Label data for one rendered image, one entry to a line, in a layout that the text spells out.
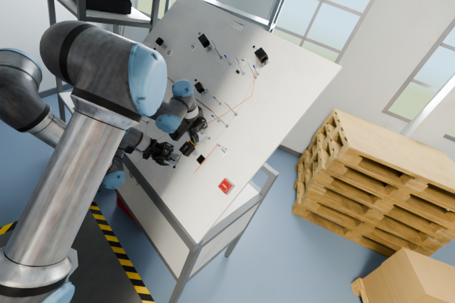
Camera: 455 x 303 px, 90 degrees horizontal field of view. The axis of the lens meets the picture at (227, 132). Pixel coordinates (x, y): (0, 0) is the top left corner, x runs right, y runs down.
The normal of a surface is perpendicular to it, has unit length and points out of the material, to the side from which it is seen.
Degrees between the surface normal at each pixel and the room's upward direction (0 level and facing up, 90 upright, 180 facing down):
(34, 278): 27
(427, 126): 90
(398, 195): 90
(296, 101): 54
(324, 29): 90
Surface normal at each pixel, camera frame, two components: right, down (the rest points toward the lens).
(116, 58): 0.04, -0.22
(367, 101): -0.28, 0.46
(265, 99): -0.36, -0.29
